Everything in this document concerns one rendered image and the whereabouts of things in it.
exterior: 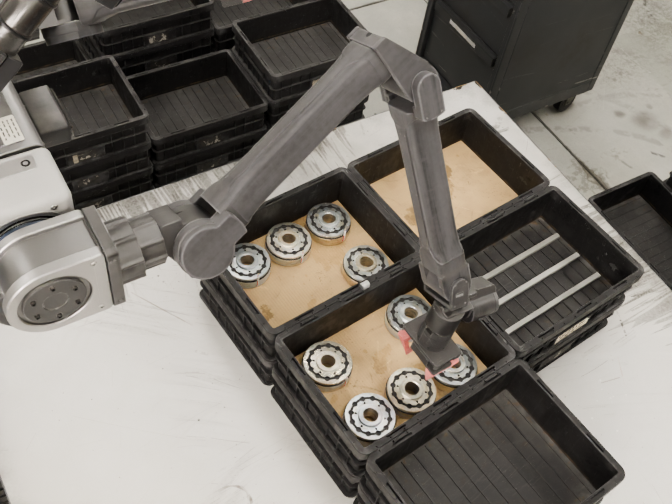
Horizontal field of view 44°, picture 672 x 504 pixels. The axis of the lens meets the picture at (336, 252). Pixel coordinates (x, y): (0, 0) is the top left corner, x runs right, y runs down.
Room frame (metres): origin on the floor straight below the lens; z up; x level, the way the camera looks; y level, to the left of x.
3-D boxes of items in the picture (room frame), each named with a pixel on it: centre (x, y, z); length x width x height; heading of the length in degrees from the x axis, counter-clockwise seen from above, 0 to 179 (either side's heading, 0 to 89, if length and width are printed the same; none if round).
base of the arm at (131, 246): (0.64, 0.27, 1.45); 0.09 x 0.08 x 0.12; 39
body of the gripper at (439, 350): (0.84, -0.20, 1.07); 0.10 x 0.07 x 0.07; 43
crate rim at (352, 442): (0.89, -0.15, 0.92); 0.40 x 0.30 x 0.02; 135
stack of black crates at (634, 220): (1.87, -1.01, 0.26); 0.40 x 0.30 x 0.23; 39
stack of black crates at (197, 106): (1.96, 0.54, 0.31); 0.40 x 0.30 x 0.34; 129
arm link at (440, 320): (0.85, -0.21, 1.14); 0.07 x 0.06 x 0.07; 127
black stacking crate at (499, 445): (0.68, -0.36, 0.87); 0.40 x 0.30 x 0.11; 135
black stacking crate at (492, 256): (1.17, -0.44, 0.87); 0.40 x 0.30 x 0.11; 135
